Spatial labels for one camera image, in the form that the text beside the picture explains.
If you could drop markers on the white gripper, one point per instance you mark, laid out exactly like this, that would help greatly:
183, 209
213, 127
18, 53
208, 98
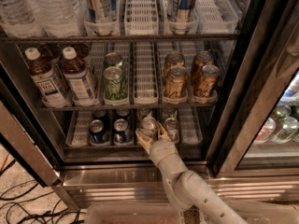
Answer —
161, 149

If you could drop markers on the silver 7up can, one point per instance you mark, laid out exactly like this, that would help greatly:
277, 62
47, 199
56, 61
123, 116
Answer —
148, 127

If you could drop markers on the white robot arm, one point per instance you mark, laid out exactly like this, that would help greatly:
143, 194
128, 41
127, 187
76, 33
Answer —
185, 188

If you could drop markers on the front right silver can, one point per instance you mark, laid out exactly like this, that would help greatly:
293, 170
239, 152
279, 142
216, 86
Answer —
171, 125

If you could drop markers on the rear right silver can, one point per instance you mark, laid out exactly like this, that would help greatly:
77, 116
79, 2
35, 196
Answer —
168, 112

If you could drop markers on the front left blue can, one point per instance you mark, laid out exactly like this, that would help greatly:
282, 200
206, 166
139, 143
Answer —
98, 132

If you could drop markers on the front left gold can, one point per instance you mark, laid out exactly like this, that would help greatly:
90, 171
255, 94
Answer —
175, 82

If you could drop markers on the gold can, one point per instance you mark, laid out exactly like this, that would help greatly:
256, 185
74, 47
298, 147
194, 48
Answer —
207, 81
173, 58
175, 82
202, 58

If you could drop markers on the rear left blue can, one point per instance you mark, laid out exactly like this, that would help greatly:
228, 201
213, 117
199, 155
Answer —
102, 115

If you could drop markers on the front right gold can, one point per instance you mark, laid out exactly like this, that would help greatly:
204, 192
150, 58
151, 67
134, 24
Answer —
207, 81

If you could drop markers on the front green can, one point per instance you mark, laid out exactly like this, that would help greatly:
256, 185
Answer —
114, 83

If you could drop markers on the rear left gold can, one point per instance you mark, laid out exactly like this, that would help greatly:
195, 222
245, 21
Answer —
173, 58

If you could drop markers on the rear right gold can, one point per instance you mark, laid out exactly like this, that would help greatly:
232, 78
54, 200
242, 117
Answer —
202, 58

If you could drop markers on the stainless steel display fridge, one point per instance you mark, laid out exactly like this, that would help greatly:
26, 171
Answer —
216, 142

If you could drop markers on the red white can behind glass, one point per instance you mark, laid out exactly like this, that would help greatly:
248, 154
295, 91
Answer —
265, 131

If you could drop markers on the left tall silver blue can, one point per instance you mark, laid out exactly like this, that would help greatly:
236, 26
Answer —
101, 17

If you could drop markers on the tall silver blue can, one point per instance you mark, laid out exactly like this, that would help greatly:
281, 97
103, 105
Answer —
101, 17
180, 16

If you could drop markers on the green can behind glass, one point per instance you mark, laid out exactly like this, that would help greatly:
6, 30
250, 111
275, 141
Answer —
289, 126

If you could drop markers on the right tall silver blue can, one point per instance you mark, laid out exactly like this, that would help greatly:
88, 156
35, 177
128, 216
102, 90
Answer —
180, 16

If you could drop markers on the left clear plastic bin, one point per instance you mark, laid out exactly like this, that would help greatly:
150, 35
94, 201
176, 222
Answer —
133, 213

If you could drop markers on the clear plastic bin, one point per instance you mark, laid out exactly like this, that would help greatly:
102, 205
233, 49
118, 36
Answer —
266, 213
133, 213

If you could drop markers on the right front tea bottle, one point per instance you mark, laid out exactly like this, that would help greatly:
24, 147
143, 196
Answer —
78, 76

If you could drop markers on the tea bottle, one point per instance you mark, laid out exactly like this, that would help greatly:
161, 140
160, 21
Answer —
78, 76
45, 76

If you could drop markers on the right clear plastic bin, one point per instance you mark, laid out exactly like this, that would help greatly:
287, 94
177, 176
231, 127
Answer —
266, 213

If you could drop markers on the left front tea bottle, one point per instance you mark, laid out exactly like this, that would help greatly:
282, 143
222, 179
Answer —
45, 76

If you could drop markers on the right clear water bottle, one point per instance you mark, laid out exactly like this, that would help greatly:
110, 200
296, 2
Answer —
59, 17

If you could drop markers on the clear water bottle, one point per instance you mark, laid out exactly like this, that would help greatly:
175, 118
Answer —
19, 20
59, 17

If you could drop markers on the left clear water bottle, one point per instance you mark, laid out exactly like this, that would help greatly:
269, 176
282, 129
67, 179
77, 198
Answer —
19, 20

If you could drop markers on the middle wire shelf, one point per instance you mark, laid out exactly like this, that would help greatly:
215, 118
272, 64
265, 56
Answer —
108, 107

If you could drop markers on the wire shelf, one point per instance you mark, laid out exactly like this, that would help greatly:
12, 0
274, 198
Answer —
108, 107
116, 38

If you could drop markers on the top wire shelf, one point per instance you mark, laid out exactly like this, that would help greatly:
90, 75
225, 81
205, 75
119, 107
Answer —
116, 38

